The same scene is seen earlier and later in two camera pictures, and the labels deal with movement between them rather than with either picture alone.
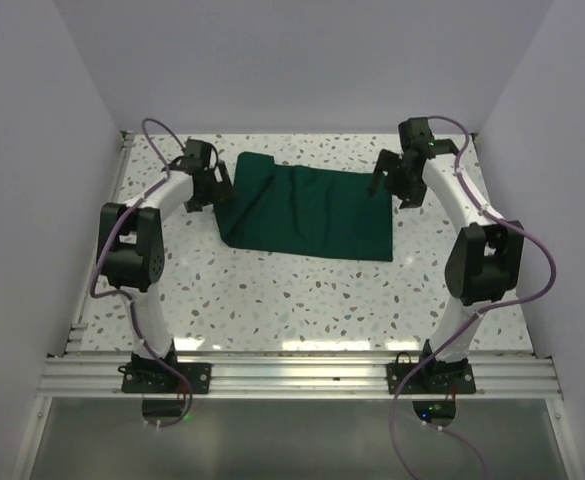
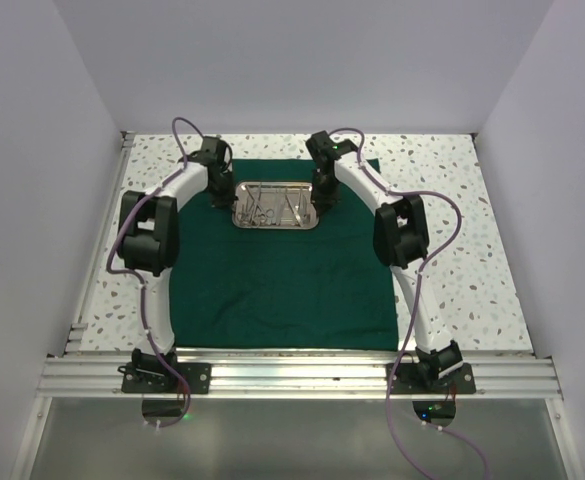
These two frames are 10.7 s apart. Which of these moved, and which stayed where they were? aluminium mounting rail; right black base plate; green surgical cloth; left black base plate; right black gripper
Moved: right black gripper; green surgical cloth
Stayed: right black base plate; aluminium mounting rail; left black base plate
